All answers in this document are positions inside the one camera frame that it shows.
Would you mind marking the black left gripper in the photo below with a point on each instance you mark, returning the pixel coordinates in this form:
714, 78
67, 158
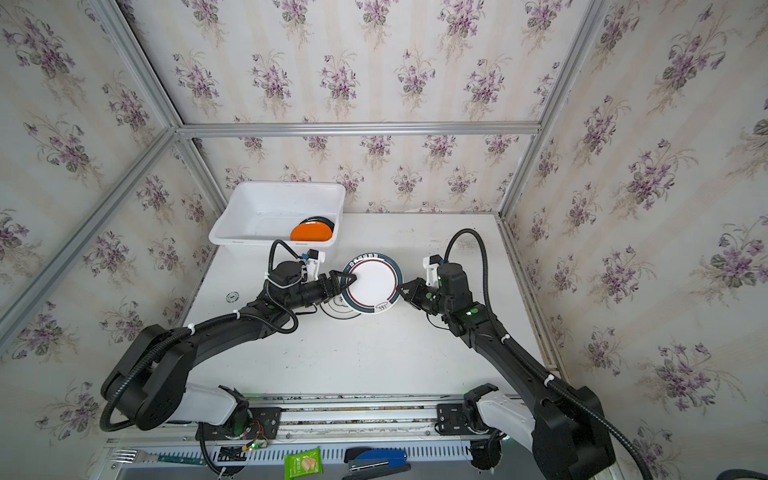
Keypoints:
330, 284

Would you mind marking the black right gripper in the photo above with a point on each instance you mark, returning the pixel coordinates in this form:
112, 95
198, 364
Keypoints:
414, 291

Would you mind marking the green rimmed white plate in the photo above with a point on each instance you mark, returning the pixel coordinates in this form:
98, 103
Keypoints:
376, 288

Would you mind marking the orange plastic plate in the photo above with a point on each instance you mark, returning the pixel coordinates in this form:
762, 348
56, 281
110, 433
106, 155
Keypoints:
312, 231

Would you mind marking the black round plate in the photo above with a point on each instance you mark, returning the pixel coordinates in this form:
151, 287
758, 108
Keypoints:
322, 220

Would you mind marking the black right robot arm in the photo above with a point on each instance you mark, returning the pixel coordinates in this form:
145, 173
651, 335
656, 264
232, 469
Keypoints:
564, 428

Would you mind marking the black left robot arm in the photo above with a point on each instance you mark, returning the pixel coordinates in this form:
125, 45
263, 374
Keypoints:
150, 384

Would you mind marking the white plastic bin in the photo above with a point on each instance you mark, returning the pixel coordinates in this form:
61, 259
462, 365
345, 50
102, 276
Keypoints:
259, 212

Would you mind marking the white plate black flower outline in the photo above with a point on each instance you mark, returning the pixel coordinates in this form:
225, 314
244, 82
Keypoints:
337, 309

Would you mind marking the blue black stapler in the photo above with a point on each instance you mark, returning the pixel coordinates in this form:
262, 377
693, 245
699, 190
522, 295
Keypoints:
373, 463

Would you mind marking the green snack packet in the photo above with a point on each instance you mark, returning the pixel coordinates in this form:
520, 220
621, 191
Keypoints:
303, 464

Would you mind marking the green circuit board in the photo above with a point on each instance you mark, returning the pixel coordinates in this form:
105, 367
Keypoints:
175, 459

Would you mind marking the metal fork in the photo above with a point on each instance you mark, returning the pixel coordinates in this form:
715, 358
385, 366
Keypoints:
127, 456

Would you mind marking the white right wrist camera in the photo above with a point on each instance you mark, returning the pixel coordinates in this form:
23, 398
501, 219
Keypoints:
431, 265

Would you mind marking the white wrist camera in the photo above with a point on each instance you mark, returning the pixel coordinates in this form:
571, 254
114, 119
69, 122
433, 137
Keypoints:
431, 265
313, 260

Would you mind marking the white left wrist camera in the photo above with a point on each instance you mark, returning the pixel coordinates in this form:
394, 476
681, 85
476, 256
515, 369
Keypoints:
313, 260

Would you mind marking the aluminium rail base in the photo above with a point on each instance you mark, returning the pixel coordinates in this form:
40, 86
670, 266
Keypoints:
427, 428

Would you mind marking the aluminium frame top bar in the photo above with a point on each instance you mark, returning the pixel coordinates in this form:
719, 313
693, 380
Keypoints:
337, 129

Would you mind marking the aluminium frame post left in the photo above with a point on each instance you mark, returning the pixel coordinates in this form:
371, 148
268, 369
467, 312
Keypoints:
132, 54

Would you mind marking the aluminium frame post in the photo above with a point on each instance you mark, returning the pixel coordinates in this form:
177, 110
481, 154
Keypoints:
567, 75
132, 54

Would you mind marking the aluminium frame post right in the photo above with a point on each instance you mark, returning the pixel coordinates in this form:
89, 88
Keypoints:
567, 75

